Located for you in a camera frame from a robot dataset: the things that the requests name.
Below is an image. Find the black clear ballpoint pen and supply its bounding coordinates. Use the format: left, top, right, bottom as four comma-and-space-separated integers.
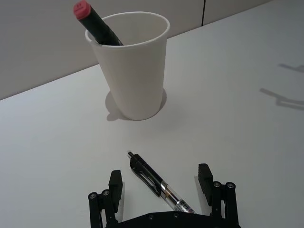
127, 151, 196, 214

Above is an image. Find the black marker with red cap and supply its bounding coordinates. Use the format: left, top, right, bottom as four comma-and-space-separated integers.
73, 0, 124, 46

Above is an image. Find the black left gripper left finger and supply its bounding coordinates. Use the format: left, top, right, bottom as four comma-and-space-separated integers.
87, 170, 124, 228

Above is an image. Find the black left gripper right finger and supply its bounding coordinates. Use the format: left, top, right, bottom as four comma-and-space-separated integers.
197, 163, 239, 226

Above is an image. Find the white paper cup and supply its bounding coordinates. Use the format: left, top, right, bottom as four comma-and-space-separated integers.
85, 13, 171, 121

